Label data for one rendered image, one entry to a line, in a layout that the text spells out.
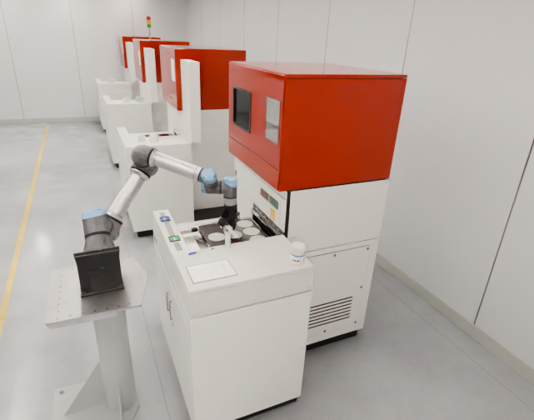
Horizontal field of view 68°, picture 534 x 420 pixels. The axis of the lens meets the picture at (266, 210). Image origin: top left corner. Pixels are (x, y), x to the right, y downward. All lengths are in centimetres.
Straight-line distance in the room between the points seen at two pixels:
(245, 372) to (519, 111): 222
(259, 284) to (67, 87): 851
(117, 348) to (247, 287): 81
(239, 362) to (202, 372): 19
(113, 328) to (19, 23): 829
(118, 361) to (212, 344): 59
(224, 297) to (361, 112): 119
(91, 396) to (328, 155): 186
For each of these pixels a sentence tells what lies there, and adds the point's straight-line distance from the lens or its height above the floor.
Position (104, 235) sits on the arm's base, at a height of 108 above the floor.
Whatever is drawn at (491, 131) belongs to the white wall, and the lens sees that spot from 302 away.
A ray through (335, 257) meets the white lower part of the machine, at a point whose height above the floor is 74.
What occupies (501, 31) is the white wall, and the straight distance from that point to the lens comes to 304.
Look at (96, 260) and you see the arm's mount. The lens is 198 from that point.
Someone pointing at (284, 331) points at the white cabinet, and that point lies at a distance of 211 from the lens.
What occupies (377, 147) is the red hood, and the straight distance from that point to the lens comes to 236.
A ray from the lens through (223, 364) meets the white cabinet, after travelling 208.
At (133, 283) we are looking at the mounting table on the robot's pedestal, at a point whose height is 82.
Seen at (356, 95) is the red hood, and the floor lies 171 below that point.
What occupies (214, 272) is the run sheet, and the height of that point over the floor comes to 97.
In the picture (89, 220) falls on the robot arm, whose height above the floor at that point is 114.
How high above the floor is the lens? 198
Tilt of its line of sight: 24 degrees down
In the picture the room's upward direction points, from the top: 3 degrees clockwise
